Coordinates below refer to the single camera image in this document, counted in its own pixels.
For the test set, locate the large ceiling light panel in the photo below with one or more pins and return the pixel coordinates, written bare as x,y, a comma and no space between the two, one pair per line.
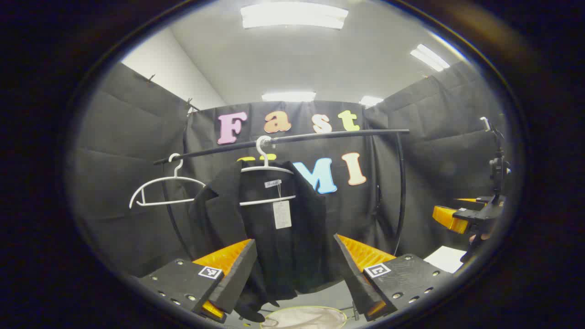
292,16

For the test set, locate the white round laundry hamper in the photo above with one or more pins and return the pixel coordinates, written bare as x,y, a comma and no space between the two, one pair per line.
301,317

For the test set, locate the black tripod stand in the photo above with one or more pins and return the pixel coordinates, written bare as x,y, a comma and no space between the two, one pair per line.
498,169

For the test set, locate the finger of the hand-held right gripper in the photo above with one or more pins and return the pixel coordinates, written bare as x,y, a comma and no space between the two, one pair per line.
450,219
468,200

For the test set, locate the white plastic clothes hanger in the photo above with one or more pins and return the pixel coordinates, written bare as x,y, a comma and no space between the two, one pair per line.
164,202
265,201

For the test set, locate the white board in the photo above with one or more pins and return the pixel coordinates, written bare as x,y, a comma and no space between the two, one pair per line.
445,259

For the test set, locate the black backdrop cloth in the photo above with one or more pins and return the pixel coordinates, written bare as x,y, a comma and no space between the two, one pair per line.
114,160

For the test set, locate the black metal clothes rack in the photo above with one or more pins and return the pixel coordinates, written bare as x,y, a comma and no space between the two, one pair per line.
343,134

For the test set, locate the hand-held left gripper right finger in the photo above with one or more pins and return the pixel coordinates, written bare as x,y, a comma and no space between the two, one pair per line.
356,283

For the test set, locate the black knit garment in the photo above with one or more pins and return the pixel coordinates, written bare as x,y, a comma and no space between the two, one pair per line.
274,256

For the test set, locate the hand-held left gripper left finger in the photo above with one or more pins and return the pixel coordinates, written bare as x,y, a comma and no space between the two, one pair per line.
237,278

